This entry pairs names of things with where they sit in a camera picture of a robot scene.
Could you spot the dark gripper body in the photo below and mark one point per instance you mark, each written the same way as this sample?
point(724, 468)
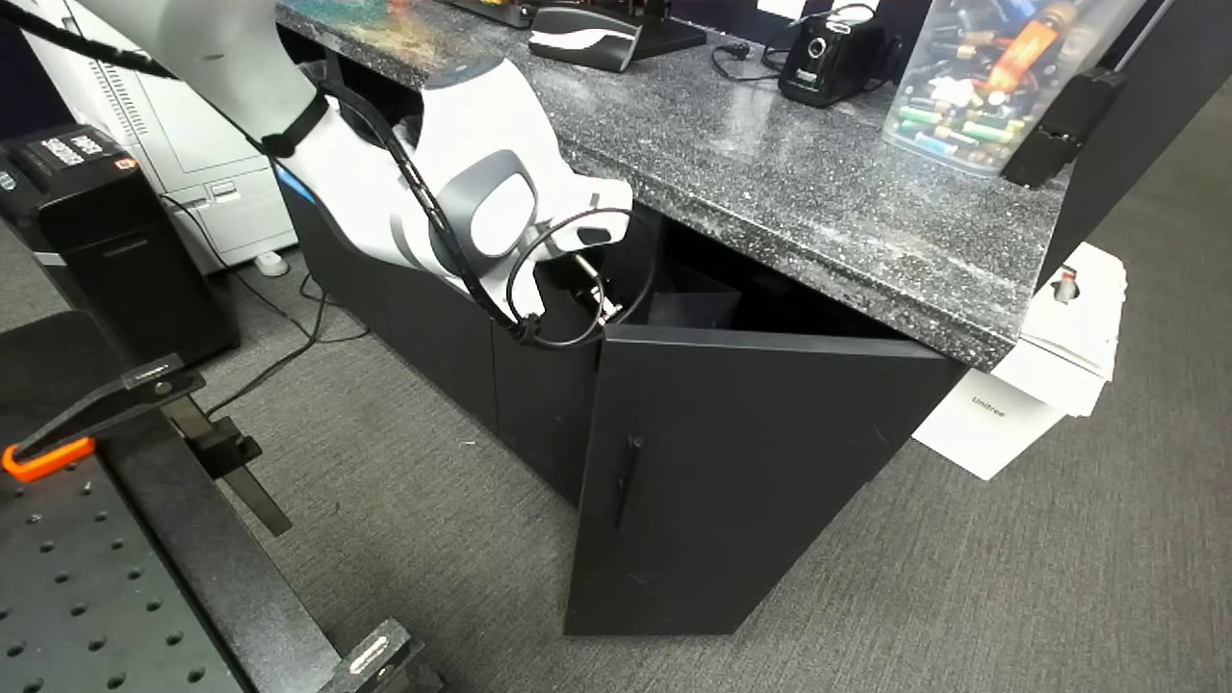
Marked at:
point(579, 293)

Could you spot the black cabinet door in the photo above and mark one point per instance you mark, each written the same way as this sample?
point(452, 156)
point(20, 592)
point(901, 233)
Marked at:
point(757, 487)

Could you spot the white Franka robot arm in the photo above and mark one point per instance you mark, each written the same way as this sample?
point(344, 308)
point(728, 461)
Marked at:
point(387, 156)

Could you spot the black cabinet body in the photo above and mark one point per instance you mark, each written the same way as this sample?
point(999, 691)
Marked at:
point(426, 347)

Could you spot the white drawer cabinet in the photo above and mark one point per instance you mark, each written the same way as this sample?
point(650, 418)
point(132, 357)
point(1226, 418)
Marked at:
point(193, 156)

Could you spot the speckled granite countertop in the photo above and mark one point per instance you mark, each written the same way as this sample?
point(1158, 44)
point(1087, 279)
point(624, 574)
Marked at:
point(793, 169)

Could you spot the black monitor base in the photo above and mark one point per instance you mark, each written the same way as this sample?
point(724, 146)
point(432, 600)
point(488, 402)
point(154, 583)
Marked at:
point(666, 31)

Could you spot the black pencil sharpener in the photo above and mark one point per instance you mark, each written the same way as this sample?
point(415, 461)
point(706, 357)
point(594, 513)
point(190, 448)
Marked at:
point(828, 53)

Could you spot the white flat carton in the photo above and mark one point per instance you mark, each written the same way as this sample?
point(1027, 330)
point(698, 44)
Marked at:
point(983, 421)

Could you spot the black computer tower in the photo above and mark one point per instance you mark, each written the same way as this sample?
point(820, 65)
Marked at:
point(118, 243)

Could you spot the clear box with colourful contents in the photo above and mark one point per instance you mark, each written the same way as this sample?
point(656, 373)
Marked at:
point(995, 71)

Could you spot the small figurine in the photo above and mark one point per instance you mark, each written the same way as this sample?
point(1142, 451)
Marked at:
point(1063, 287)

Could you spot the white box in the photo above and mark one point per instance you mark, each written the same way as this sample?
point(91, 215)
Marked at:
point(1085, 320)

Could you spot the small black box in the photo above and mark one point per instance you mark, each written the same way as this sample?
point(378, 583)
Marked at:
point(1060, 130)

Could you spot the perforated metal breadboard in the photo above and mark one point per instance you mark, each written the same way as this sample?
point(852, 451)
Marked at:
point(91, 592)

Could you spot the tall black furniture panel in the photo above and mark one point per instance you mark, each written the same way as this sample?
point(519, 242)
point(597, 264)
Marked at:
point(1158, 119)

